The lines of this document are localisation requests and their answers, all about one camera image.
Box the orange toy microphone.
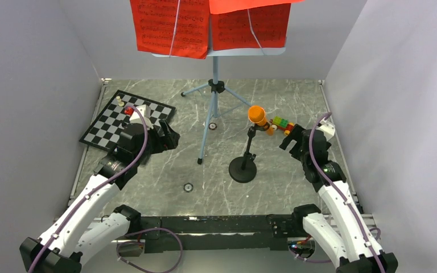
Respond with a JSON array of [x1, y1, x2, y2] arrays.
[[248, 105, 274, 136]]

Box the black microphone desk stand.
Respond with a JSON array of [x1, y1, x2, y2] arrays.
[[228, 124, 262, 184]]

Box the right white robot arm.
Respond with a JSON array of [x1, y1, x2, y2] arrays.
[[280, 125, 399, 272]]

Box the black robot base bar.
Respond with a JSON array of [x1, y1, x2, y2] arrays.
[[103, 214, 310, 254]]

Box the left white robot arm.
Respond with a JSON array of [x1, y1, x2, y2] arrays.
[[19, 119, 180, 272]]

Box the colourful toy block car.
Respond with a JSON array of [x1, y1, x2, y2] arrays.
[[270, 116, 295, 136]]

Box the brown poker chip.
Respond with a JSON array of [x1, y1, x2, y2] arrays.
[[208, 122, 217, 130]]

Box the black poker chip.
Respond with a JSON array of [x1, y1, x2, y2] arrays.
[[183, 183, 193, 193]]

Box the black white chessboard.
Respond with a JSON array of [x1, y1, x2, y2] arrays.
[[79, 90, 176, 152]]

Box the light blue music stand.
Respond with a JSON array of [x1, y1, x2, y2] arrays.
[[151, 15, 286, 166]]

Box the electronics board right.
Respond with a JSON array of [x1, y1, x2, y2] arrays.
[[288, 236, 316, 259]]

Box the small electronics box left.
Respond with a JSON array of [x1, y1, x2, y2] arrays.
[[117, 242, 145, 257]]

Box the left red sheet music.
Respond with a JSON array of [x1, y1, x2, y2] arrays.
[[130, 0, 210, 59]]

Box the red sheet music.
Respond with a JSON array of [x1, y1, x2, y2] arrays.
[[130, 0, 210, 59], [209, 0, 296, 51]]

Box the right red sheet music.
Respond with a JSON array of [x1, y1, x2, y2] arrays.
[[209, 0, 296, 51]]

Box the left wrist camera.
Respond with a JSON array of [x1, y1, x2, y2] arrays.
[[122, 105, 154, 129]]

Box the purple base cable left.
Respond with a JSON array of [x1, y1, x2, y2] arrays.
[[116, 227, 184, 273]]

